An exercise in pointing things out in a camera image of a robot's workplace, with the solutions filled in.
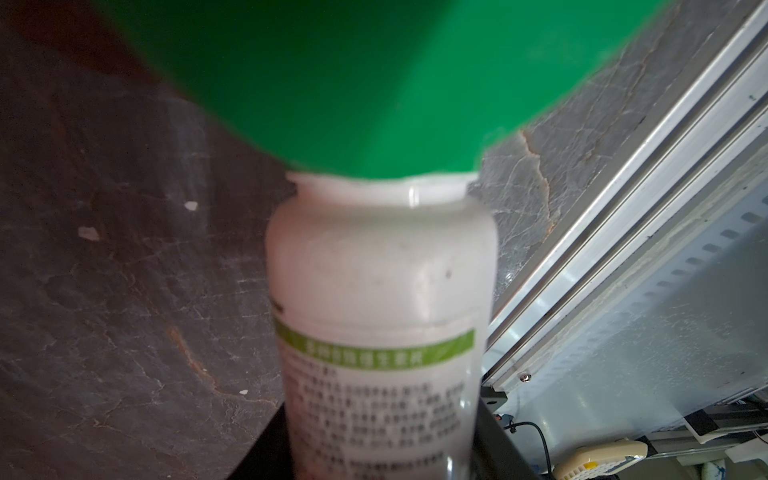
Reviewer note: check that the white slotted cable duct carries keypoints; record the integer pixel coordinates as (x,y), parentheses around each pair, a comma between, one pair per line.
(658,274)

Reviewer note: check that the white bottle green cap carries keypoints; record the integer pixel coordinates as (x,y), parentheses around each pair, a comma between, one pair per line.
(382,267)

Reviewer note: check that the aluminium frame rail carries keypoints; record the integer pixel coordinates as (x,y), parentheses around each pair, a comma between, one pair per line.
(714,111)

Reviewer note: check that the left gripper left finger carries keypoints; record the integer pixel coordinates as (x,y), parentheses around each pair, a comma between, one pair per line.
(267,458)

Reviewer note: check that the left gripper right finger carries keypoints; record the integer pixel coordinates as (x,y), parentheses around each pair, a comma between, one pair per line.
(496,456)

